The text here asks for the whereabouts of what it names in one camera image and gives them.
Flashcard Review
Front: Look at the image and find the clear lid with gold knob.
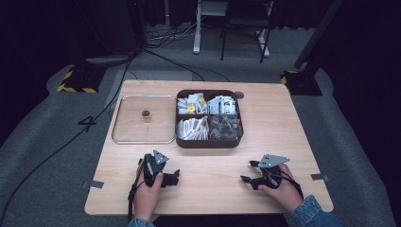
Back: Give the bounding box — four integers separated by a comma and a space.
111, 95, 177, 146

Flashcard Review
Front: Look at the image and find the pile of white yellow packets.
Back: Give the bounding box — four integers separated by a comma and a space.
177, 92, 207, 115

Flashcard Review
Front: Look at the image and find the thin black floor cable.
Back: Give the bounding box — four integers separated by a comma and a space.
141, 46, 231, 83

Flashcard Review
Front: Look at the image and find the white desk frame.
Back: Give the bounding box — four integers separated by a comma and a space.
192, 0, 271, 59

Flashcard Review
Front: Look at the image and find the hand-held gripper black cable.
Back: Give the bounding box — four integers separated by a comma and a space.
127, 158, 146, 222
279, 172, 305, 201

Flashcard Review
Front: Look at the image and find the pile of white brown sachets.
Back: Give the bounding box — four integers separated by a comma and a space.
176, 115, 210, 141

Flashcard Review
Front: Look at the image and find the pile of white printed packets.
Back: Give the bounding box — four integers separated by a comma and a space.
206, 95, 237, 115

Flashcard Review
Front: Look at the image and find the left hand-held gripper black cable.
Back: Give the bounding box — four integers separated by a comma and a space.
127, 158, 146, 222

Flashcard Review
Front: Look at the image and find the yellow black striped stand base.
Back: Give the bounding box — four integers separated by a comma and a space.
56, 64, 107, 95

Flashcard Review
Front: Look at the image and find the pile of clear dark packets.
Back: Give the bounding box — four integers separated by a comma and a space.
208, 114, 243, 141

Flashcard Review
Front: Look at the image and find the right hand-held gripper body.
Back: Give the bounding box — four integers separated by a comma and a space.
250, 153, 291, 191

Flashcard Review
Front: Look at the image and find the right hand-held gripper black cable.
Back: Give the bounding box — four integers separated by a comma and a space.
279, 172, 305, 201

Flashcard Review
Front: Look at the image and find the person's left hand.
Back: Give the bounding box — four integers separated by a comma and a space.
133, 163, 165, 222

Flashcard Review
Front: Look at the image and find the bundle of floor cables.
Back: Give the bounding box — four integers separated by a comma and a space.
146, 16, 207, 49

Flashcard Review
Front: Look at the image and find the person's right hand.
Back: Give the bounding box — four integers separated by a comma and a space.
257, 163, 305, 213

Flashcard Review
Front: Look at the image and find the black slanted stand post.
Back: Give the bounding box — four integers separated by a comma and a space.
293, 0, 345, 71

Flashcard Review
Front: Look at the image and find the black stand base yellow corner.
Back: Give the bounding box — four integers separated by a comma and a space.
280, 69, 323, 96

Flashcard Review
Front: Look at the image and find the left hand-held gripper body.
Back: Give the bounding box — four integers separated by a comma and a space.
143, 149, 173, 187

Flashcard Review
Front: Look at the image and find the long black floor cable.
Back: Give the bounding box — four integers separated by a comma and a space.
0, 51, 137, 225

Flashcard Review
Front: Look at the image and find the dark brown divided box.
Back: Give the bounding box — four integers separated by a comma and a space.
174, 89, 244, 149

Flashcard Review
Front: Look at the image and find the black metal chair frame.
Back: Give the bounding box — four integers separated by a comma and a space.
219, 0, 274, 63

